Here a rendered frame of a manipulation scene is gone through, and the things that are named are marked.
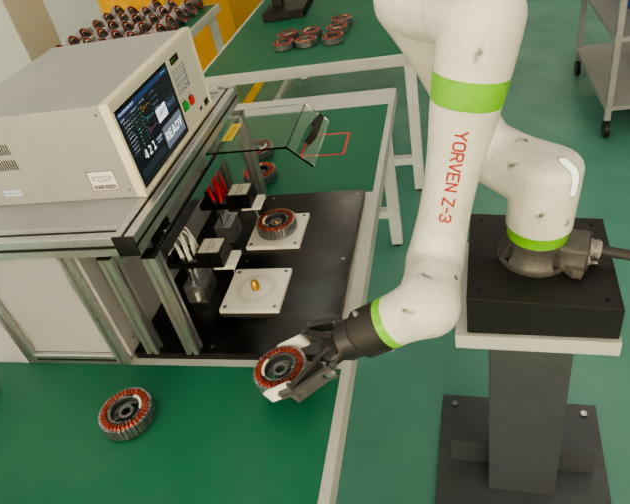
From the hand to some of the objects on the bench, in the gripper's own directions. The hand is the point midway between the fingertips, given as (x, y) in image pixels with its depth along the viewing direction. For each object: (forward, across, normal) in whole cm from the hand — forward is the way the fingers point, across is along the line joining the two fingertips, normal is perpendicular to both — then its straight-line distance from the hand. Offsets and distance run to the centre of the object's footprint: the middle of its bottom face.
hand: (281, 369), depth 113 cm
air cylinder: (+26, +52, +10) cm, 59 cm away
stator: (+14, +52, +4) cm, 54 cm away
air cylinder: (+26, +28, +10) cm, 40 cm away
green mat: (+35, -25, +13) cm, 45 cm away
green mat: (+35, +104, +12) cm, 111 cm away
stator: (+31, -9, +11) cm, 34 cm away
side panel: (+50, +7, +22) cm, 55 cm away
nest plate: (+14, +52, +3) cm, 54 cm away
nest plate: (+14, +28, +3) cm, 31 cm away
